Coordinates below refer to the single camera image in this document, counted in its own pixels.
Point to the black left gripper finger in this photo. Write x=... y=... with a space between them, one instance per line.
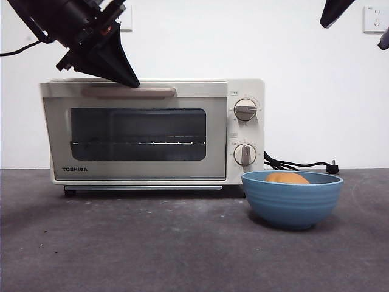
x=118 y=54
x=97 y=67

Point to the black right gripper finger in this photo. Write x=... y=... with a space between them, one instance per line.
x=385 y=41
x=332 y=12

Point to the white glass oven door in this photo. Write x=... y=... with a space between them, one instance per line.
x=57 y=137

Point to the large beige oven knob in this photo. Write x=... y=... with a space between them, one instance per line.
x=246 y=109

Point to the brown potato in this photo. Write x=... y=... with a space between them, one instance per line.
x=285 y=179

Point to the blue ribbed bowl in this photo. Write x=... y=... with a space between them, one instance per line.
x=293 y=203

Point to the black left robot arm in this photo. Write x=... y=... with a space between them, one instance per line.
x=73 y=15

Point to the white toaster oven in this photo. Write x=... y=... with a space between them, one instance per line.
x=243 y=130

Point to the small beige oven knob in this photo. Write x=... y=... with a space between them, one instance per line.
x=245 y=154

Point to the white wall socket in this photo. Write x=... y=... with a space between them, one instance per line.
x=372 y=19
x=127 y=18

